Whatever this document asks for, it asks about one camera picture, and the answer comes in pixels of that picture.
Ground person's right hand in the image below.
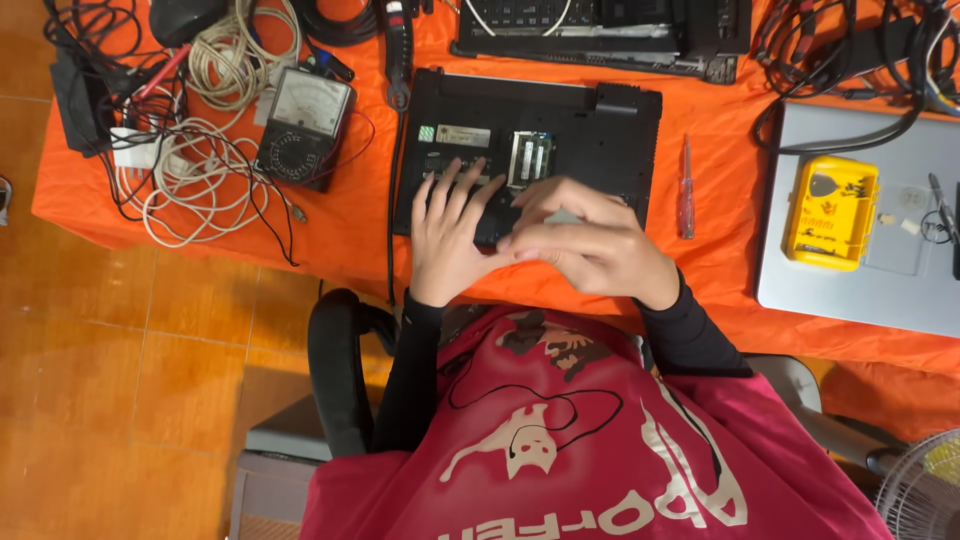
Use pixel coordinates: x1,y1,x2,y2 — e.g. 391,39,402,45
495,176,681,312

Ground person's left hand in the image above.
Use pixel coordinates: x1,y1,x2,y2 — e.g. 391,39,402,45
409,157,519,309

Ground green memory modules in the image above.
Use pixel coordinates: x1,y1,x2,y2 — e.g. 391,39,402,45
508,129,558,189

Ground black laptop base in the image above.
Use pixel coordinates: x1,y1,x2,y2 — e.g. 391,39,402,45
391,67,664,249

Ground orange tablecloth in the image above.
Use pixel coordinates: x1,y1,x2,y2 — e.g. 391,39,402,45
31,0,960,444

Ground black tool with red button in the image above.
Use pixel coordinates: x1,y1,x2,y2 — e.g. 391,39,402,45
382,0,416,114

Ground black grey office chair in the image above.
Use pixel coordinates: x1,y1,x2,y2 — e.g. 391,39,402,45
227,288,910,540

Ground red printed shirt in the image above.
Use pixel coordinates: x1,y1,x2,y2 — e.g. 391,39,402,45
300,303,895,540

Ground black disassembled laptop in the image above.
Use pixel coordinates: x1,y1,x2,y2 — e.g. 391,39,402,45
450,0,753,86

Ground black analog multimeter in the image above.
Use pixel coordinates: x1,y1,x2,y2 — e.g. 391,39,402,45
253,67,358,195

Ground black probe with blue tip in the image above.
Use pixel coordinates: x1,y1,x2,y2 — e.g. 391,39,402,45
306,45,356,83

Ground yellow tool case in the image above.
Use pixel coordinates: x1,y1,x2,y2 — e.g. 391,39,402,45
784,155,880,273

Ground silver laptop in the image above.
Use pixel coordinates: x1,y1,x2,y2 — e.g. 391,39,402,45
755,101,960,339

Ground clear plastic lid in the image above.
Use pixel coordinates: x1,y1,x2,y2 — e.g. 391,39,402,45
862,183,936,277

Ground black power brick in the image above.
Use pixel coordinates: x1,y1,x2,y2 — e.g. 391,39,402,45
810,15,921,81

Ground black tweezers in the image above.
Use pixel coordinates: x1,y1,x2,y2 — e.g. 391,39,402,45
927,172,960,249

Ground red test probe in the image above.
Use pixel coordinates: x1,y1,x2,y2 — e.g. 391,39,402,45
138,45,193,100

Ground white charger plug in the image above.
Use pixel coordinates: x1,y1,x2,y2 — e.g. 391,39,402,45
110,127,163,181

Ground black rounded object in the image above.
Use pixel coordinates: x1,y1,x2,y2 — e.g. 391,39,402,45
148,0,231,48

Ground white fan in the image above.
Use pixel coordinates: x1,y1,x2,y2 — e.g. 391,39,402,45
873,429,960,540

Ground black power adapter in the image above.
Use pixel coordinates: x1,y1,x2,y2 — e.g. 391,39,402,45
49,48,115,159

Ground clear handle screwdriver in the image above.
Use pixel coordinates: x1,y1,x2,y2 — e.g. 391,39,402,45
678,133,697,241

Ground thin black cord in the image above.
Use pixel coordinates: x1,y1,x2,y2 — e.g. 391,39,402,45
447,351,626,460

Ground white thin cable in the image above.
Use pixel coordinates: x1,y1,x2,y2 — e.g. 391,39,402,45
465,0,576,38

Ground thin black wire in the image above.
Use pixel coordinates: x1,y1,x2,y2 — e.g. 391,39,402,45
112,111,376,268

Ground black coiled cable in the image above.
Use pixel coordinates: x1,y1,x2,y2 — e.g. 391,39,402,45
294,0,385,48

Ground bundle of black cables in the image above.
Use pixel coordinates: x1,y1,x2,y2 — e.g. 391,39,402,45
752,0,960,156

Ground white tangled cable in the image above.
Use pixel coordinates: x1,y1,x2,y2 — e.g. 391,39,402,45
116,112,273,249

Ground beige coiled cable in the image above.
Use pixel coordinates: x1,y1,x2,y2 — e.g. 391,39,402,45
186,0,303,115

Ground tangle of black cables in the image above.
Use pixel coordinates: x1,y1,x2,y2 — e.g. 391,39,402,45
41,0,189,102

